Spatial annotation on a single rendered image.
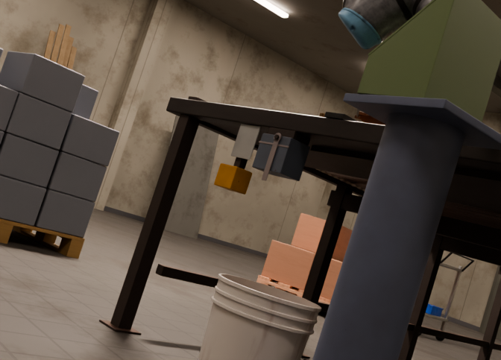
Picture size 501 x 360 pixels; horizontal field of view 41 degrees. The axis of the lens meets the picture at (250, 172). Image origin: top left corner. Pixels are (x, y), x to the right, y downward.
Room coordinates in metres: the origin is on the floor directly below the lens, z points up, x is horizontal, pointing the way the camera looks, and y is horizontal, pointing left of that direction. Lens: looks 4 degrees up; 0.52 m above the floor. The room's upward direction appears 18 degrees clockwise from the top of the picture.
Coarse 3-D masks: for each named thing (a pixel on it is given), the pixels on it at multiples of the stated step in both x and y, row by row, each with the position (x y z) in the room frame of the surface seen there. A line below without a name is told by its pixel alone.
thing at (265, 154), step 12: (276, 132) 2.19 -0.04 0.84; (288, 132) 2.16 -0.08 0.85; (264, 144) 2.20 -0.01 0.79; (276, 144) 2.15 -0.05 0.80; (288, 144) 2.12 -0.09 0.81; (300, 144) 2.15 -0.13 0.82; (264, 156) 2.19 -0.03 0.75; (276, 156) 2.15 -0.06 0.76; (288, 156) 2.13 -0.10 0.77; (300, 156) 2.17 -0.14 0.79; (264, 168) 2.17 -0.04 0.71; (276, 168) 2.14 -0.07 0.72; (288, 168) 2.14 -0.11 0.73; (300, 168) 2.18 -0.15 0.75
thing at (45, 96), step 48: (0, 48) 3.95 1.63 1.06; (0, 96) 3.65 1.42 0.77; (48, 96) 3.84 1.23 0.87; (96, 96) 4.47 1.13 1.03; (0, 144) 3.75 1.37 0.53; (48, 144) 3.91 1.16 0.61; (96, 144) 4.13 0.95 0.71; (0, 192) 3.78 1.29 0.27; (48, 192) 3.99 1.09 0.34; (96, 192) 4.23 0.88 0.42; (0, 240) 3.84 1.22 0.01; (48, 240) 4.41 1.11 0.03
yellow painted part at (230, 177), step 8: (240, 160) 2.31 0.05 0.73; (224, 168) 2.31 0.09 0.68; (232, 168) 2.28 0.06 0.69; (240, 168) 2.28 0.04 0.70; (216, 176) 2.33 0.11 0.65; (224, 176) 2.30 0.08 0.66; (232, 176) 2.27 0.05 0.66; (240, 176) 2.29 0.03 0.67; (248, 176) 2.31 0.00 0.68; (216, 184) 2.32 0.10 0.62; (224, 184) 2.29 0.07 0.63; (232, 184) 2.27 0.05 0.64; (240, 184) 2.29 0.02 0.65; (248, 184) 2.32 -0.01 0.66; (240, 192) 2.31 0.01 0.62
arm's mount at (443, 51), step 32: (448, 0) 1.33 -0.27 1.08; (480, 0) 1.38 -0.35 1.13; (416, 32) 1.37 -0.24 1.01; (448, 32) 1.33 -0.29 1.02; (480, 32) 1.41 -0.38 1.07; (384, 64) 1.41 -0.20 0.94; (416, 64) 1.35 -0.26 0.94; (448, 64) 1.35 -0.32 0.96; (480, 64) 1.43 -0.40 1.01; (416, 96) 1.33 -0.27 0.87; (448, 96) 1.38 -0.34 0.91; (480, 96) 1.46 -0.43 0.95
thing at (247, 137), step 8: (240, 128) 2.34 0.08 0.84; (248, 128) 2.31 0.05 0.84; (256, 128) 2.28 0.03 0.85; (240, 136) 2.33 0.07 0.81; (248, 136) 2.30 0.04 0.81; (256, 136) 2.27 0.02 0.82; (240, 144) 2.32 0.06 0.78; (248, 144) 2.29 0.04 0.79; (232, 152) 2.34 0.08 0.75; (240, 152) 2.31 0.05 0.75; (248, 152) 2.28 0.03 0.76
